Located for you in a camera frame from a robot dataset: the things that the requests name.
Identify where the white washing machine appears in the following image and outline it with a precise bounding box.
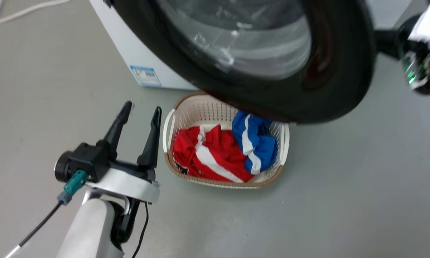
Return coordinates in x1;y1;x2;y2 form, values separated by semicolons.
89;0;201;91

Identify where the red garment with white stripe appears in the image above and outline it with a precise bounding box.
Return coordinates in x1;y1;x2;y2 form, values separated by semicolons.
172;124;255;183

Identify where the cream plastic laundry basket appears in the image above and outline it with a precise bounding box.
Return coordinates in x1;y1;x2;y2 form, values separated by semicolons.
162;91;290;190

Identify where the black cable with teal connector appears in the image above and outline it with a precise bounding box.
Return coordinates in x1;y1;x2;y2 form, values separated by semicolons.
4;169;88;258

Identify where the black round washing machine door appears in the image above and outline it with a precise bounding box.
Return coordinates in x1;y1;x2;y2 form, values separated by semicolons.
112;0;377;125

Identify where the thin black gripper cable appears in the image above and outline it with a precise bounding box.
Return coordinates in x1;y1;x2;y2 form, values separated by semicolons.
131;201;149;258

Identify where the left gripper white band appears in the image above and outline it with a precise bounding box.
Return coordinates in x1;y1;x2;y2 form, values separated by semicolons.
86;101;162;205

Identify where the blue garment with white stripe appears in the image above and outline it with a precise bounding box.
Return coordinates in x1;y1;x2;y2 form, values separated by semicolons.
231;110;278;175

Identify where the blue energy label sticker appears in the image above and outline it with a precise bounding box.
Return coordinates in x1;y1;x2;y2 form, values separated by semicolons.
130;65;162;87

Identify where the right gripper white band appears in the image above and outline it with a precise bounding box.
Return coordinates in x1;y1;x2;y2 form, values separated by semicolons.
374;0;430;59

